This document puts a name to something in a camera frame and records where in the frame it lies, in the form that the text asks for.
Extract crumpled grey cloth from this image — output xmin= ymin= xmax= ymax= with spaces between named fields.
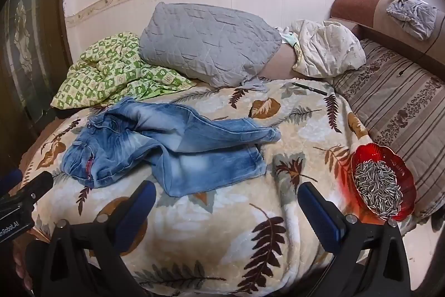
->
xmin=387 ymin=0 xmax=438 ymax=41

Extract leaf print fleece blanket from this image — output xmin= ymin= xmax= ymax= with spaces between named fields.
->
xmin=17 ymin=78 xmax=421 ymax=297

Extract black pen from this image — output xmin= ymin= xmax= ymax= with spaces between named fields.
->
xmin=292 ymin=82 xmax=328 ymax=96

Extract pale blue cloth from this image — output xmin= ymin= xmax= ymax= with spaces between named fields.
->
xmin=278 ymin=27 xmax=301 ymax=49

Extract cream floral cloth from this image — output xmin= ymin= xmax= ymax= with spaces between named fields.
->
xmin=291 ymin=19 xmax=366 ymax=78

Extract dark wooden door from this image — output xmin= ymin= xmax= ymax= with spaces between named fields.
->
xmin=0 ymin=0 xmax=75 ymax=179

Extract striped brown cushion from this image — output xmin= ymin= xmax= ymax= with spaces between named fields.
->
xmin=330 ymin=40 xmax=445 ymax=224

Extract red glass bowl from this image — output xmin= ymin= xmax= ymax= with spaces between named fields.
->
xmin=350 ymin=143 xmax=417 ymax=222

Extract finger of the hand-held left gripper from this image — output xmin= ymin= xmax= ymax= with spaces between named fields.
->
xmin=7 ymin=171 xmax=55 ymax=206
xmin=0 ymin=169 xmax=23 ymax=197

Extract grey quilted pillow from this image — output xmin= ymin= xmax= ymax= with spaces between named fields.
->
xmin=139 ymin=2 xmax=282 ymax=89

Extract blue denim pants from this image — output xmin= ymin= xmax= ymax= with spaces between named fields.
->
xmin=61 ymin=97 xmax=282 ymax=197

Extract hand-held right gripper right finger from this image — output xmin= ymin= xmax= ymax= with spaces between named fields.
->
xmin=298 ymin=182 xmax=412 ymax=297

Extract pile of sunflower seeds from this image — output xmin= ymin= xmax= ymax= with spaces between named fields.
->
xmin=354 ymin=161 xmax=404 ymax=217

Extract person's left hand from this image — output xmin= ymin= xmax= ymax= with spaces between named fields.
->
xmin=13 ymin=243 xmax=33 ymax=291

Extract brown padded headboard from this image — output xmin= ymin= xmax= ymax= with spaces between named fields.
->
xmin=330 ymin=0 xmax=445 ymax=82

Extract tan pillow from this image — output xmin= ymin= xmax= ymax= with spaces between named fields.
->
xmin=259 ymin=45 xmax=303 ymax=80

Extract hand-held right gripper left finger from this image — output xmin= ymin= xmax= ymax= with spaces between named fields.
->
xmin=45 ymin=180 xmax=157 ymax=297

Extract green checked quilt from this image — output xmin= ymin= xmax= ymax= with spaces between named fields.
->
xmin=50 ymin=31 xmax=197 ymax=110

